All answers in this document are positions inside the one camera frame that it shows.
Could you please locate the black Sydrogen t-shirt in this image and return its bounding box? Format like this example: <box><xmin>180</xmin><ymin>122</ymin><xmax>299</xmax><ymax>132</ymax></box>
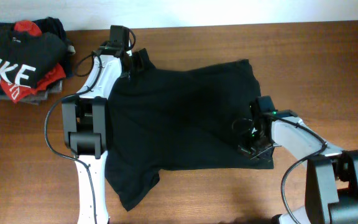
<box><xmin>105</xmin><ymin>49</ymin><xmax>273</xmax><ymax>210</ymax></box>

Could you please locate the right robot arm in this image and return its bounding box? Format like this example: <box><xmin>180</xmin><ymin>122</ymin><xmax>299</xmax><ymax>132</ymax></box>
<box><xmin>232</xmin><ymin>96</ymin><xmax>358</xmax><ymax>224</ymax></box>

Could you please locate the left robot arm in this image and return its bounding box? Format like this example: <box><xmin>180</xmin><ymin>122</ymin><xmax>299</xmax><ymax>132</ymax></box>
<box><xmin>62</xmin><ymin>25</ymin><xmax>135</xmax><ymax>223</ymax></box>

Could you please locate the red folded t-shirt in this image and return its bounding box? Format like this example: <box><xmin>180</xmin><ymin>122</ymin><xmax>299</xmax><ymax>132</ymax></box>
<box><xmin>0</xmin><ymin>21</ymin><xmax>67</xmax><ymax>103</ymax></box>

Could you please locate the navy folded t-shirt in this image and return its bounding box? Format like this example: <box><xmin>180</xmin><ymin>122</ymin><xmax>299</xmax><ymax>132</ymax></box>
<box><xmin>0</xmin><ymin>17</ymin><xmax>74</xmax><ymax>95</ymax></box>

